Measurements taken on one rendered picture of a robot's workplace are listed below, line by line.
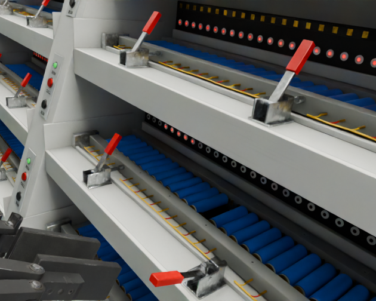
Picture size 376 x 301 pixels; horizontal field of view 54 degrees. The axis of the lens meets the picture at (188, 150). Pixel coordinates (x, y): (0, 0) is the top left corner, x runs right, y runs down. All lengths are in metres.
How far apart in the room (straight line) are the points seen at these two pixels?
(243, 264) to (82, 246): 0.20
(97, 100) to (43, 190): 0.21
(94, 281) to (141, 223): 0.23
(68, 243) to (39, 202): 0.48
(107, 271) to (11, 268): 0.08
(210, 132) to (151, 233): 0.17
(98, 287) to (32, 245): 0.06
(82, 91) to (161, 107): 0.28
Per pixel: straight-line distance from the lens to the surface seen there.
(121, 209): 0.55
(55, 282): 0.27
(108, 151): 0.60
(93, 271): 0.29
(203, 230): 0.48
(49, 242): 0.31
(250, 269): 0.44
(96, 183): 0.60
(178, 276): 0.39
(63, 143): 0.75
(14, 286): 0.24
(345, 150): 0.35
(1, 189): 1.00
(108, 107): 0.76
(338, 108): 0.40
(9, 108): 0.98
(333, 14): 0.60
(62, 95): 0.72
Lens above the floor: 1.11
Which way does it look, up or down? 11 degrees down
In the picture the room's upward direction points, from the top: 20 degrees clockwise
